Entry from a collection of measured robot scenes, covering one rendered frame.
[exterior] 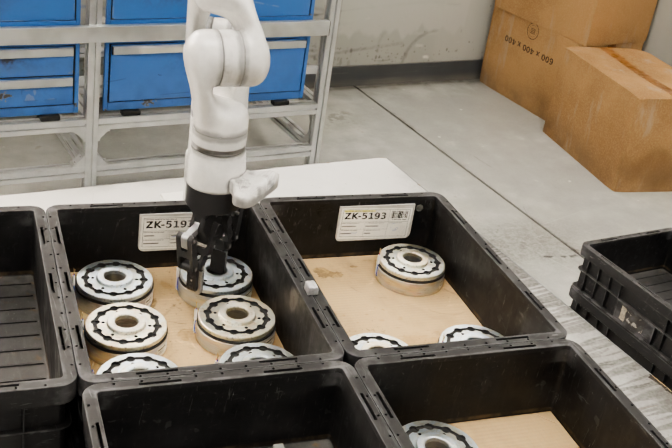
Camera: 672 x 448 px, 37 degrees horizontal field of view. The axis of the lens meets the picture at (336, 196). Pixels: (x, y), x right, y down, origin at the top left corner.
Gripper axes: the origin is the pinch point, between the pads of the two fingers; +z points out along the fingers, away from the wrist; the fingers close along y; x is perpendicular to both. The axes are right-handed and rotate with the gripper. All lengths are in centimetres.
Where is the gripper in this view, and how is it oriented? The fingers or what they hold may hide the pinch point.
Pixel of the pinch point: (206, 272)
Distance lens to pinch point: 139.9
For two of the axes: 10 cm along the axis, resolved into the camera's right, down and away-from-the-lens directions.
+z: -1.4, 8.8, 4.5
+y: -4.3, 3.6, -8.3
